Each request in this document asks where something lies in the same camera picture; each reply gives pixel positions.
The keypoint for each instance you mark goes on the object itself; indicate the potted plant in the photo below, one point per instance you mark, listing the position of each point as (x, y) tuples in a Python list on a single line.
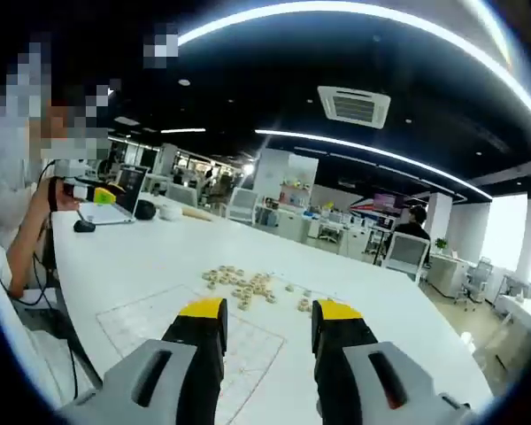
[(441, 243)]

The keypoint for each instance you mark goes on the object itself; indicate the group of wooden chess pieces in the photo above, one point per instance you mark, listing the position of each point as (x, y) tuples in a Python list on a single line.
[(256, 283)]

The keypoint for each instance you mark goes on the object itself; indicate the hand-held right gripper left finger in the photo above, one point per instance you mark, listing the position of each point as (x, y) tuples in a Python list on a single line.
[(159, 380)]

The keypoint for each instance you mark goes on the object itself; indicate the striped wall banner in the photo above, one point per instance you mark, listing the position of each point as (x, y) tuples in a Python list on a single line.
[(380, 203)]

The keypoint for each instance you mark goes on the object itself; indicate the display shelf with colourful items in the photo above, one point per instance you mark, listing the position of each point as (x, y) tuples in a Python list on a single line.
[(296, 190)]

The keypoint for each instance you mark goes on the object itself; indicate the short ceiling light strip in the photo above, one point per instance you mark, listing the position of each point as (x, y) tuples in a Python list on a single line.
[(183, 130)]

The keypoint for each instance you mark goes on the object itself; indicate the curved ceiling light strip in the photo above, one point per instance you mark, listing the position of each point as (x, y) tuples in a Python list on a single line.
[(358, 146)]

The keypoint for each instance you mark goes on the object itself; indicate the person's left hand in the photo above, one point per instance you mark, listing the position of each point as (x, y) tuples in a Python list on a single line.
[(64, 201)]

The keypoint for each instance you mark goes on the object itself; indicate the wooden board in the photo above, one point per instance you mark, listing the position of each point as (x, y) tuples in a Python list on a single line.
[(197, 214)]

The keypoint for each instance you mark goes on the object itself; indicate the mesh office chair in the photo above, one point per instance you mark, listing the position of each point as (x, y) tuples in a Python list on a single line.
[(475, 276)]

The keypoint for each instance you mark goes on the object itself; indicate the black round pouch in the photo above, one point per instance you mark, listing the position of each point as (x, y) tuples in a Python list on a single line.
[(145, 209)]

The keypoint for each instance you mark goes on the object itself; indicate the open laptop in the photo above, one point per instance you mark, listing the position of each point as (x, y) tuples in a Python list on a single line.
[(115, 208)]

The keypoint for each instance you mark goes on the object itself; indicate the ceiling air conditioner vent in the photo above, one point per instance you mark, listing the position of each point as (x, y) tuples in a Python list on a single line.
[(354, 107)]

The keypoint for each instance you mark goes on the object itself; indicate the clear red-lined chessboard sheet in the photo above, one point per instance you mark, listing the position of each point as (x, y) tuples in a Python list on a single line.
[(159, 319)]

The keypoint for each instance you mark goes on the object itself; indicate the black computer mouse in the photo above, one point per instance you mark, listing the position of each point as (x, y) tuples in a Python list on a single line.
[(84, 226)]

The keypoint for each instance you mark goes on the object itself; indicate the long ceiling light strip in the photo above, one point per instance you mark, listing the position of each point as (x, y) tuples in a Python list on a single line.
[(380, 11)]

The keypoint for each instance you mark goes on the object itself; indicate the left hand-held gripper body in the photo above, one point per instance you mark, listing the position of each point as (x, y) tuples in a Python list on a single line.
[(77, 177)]

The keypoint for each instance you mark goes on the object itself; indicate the white office chair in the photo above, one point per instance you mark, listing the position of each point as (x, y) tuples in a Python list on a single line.
[(407, 257), (241, 203)]

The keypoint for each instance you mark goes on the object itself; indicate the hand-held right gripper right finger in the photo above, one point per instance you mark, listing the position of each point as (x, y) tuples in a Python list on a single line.
[(358, 380)]

